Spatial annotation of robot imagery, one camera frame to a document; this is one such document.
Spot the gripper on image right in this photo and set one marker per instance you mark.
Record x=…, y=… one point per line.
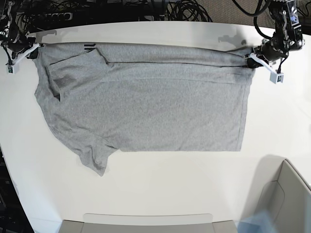
x=266, y=52

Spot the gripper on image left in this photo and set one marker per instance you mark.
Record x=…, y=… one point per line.
x=21, y=46

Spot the grey T-shirt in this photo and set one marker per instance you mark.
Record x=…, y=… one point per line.
x=100, y=98

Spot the black robot arm on image left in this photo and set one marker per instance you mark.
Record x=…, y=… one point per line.
x=13, y=41

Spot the black robot arm on image right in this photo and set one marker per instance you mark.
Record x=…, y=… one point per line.
x=287, y=36

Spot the black power strip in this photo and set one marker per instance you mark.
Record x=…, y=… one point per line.
x=54, y=17

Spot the beige box at right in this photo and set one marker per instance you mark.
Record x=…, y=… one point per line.
x=288, y=201

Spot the beige box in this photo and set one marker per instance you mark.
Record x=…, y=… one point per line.
x=98, y=223
x=288, y=201

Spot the blue blurred object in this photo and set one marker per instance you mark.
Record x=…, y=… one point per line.
x=260, y=222

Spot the beige box at bottom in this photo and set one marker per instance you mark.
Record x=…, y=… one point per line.
x=98, y=223

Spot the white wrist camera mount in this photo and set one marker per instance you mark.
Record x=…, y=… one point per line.
x=12, y=66
x=275, y=75

